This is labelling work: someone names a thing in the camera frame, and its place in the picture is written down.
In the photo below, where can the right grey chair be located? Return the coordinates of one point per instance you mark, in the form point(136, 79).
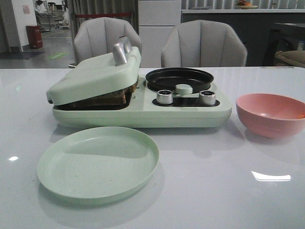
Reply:
point(202, 43)

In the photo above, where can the white cabinet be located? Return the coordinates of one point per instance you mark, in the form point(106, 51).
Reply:
point(156, 20)

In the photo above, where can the black round frying pan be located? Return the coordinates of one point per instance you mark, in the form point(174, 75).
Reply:
point(168, 78)

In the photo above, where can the bread slice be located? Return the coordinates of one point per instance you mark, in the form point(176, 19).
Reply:
point(113, 98)
point(132, 88)

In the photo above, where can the pink bowl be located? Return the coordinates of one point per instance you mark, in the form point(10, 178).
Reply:
point(271, 115)

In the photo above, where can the right silver knob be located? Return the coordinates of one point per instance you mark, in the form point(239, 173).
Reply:
point(207, 98)

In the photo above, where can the green breakfast maker base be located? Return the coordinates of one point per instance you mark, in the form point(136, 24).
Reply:
point(143, 113)

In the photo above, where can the red bin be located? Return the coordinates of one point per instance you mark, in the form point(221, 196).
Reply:
point(34, 36)

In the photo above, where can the left grey chair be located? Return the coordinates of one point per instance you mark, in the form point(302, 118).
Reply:
point(95, 39)

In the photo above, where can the green breakfast maker lid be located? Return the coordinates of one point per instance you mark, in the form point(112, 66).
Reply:
point(81, 84)

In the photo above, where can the left silver knob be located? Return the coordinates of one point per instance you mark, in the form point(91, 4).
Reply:
point(164, 97)

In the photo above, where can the dark counter cabinet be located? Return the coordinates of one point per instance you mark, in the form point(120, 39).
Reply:
point(262, 31)

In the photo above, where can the light green plate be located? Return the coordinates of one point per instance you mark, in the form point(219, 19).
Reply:
point(98, 165)

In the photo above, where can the grey chair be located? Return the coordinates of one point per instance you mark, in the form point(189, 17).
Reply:
point(95, 39)
point(202, 43)

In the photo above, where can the dark floor mat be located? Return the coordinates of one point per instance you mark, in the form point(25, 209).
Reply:
point(18, 55)

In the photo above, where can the beige sofa cushion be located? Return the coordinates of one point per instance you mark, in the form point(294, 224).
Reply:
point(290, 58)

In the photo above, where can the silver knob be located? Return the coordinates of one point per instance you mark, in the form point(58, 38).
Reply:
point(207, 98)
point(164, 97)

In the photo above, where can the orange shrimp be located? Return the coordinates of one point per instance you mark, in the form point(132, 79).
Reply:
point(301, 116)

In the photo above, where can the stanchion post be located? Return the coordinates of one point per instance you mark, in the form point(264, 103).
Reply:
point(72, 27)

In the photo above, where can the red barrier belt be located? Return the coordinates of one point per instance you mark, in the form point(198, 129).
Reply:
point(110, 15)

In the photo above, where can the fruit bowl on counter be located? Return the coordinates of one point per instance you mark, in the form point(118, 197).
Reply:
point(242, 4)

